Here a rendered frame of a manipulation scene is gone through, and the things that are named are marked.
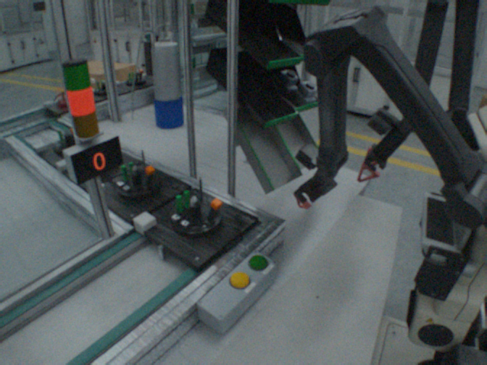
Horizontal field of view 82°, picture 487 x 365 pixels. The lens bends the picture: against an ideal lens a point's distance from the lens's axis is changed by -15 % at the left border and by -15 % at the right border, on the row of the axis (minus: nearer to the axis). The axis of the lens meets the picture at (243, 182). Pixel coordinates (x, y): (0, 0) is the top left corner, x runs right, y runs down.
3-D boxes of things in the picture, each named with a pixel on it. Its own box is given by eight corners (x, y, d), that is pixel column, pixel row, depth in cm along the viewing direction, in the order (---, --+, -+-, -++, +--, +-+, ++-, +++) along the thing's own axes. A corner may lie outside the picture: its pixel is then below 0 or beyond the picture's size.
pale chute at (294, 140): (315, 162, 113) (324, 157, 110) (291, 174, 106) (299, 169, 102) (277, 93, 115) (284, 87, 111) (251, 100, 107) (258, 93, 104)
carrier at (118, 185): (192, 190, 103) (190, 155, 97) (131, 227, 87) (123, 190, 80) (146, 167, 116) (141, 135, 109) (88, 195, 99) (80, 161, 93)
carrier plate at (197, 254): (258, 223, 90) (258, 216, 89) (198, 273, 74) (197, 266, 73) (196, 192, 102) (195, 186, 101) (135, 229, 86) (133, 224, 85)
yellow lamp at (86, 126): (103, 132, 65) (99, 110, 63) (82, 140, 62) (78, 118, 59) (92, 127, 68) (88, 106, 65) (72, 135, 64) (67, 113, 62)
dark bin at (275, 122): (295, 119, 94) (306, 100, 88) (263, 129, 86) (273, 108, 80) (237, 64, 103) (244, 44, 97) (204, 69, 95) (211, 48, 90)
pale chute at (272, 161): (294, 179, 103) (303, 174, 100) (265, 195, 96) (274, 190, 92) (253, 103, 105) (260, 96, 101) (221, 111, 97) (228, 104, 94)
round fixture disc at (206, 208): (232, 219, 88) (232, 213, 87) (196, 246, 79) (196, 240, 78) (195, 200, 95) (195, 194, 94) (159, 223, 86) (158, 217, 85)
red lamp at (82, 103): (99, 110, 63) (96, 87, 60) (78, 117, 59) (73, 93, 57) (88, 106, 65) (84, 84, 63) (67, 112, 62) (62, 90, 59)
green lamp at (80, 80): (96, 86, 60) (92, 62, 57) (73, 93, 57) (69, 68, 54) (84, 83, 63) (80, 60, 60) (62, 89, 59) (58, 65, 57)
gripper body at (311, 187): (298, 188, 100) (304, 177, 94) (320, 171, 104) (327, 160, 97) (311, 204, 98) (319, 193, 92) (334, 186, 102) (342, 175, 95)
